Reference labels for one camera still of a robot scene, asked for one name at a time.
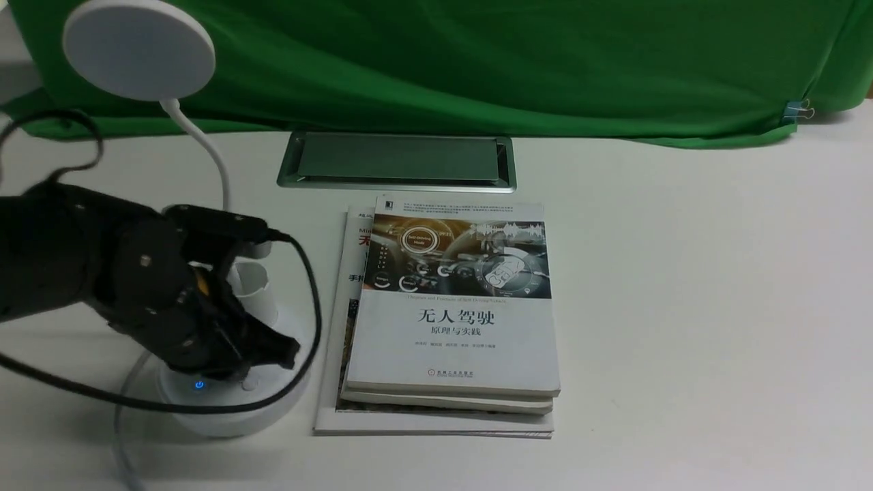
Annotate silver desk cable hatch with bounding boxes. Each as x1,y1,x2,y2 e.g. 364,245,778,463
276,130,518,194

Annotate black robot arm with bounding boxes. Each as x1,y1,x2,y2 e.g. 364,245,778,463
1,183,300,380

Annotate bottom thin white magazine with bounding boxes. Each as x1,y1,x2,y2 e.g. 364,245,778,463
314,206,555,439

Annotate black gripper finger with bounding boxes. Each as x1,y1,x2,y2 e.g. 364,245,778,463
238,321,301,375

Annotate green cloth backdrop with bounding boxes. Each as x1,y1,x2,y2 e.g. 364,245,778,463
3,0,873,149

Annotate top white autonomous driving book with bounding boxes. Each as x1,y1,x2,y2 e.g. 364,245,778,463
346,196,561,398

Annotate blue binder clip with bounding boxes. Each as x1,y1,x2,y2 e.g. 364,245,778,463
782,99,816,124

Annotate white lamp power cord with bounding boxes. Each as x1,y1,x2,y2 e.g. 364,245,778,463
113,351,154,491

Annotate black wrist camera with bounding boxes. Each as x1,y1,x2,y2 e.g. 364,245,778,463
162,205,287,265

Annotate middle white book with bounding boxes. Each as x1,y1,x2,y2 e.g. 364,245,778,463
340,211,554,415

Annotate white desk lamp with base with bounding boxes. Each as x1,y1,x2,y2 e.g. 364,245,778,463
62,1,323,438

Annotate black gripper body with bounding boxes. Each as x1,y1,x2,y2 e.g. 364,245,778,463
95,217,250,380

